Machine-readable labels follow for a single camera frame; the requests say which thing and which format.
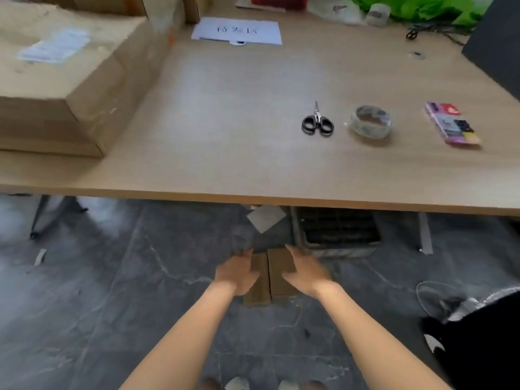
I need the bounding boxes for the person's right hand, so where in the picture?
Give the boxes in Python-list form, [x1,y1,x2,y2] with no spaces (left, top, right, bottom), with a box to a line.
[282,244,339,299]

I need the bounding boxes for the person's left hand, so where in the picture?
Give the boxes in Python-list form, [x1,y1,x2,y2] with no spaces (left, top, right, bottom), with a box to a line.
[214,249,261,297]

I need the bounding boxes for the small cardboard box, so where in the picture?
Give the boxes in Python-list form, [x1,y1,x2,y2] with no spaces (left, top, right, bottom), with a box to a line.
[243,248,303,308]

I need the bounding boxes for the person's left forearm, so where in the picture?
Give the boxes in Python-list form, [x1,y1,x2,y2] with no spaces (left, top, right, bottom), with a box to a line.
[118,280,238,390]

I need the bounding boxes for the person's right forearm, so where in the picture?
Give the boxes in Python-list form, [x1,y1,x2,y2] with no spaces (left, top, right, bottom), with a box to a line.
[314,281,455,390]

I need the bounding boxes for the white paper scrap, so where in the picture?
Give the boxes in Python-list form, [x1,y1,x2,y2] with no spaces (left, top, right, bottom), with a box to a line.
[246,204,288,235]

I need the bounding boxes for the grey plastic crate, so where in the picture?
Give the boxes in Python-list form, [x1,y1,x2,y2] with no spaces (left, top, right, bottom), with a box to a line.
[290,206,383,258]

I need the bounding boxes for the white table leg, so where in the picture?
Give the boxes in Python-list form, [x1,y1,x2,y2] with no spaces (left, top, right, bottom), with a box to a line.
[418,212,434,255]

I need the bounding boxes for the clear tape roll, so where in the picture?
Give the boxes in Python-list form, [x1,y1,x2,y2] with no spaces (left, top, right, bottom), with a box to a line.
[349,105,393,140]

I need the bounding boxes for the black table leg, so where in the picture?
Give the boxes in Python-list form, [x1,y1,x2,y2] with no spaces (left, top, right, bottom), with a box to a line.
[29,195,89,241]

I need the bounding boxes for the colourful flat packet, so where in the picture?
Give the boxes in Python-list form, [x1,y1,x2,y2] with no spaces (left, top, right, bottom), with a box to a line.
[424,102,482,147]

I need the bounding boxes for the white paper sheet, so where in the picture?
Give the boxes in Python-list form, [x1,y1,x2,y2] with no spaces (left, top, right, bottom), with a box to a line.
[191,17,283,47]

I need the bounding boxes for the white plastic bag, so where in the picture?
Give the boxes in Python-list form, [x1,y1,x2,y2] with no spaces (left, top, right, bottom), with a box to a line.
[307,0,366,25]

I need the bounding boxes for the red box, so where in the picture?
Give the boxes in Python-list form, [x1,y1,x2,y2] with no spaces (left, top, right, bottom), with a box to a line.
[251,0,309,11]

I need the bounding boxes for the large brown cardboard box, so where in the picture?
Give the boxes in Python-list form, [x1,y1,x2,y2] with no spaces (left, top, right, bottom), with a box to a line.
[0,0,185,158]

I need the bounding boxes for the narrow cardboard box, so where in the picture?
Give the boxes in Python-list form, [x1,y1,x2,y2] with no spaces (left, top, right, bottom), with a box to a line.
[181,0,215,24]

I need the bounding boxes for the green plastic bag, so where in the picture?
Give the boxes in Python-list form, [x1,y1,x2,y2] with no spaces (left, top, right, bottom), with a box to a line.
[351,0,497,27]

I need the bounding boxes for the white shipping label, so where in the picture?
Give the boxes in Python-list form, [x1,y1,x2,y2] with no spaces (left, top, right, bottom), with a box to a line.
[18,28,92,64]

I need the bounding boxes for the black panel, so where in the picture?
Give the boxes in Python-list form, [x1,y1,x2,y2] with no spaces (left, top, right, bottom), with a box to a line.
[461,0,520,101]

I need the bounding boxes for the thin white cable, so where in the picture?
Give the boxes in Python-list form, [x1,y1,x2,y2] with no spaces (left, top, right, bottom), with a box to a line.
[415,281,472,322]

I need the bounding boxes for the black handled scissors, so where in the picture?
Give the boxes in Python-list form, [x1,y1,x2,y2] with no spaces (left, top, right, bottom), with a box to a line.
[301,100,335,137]

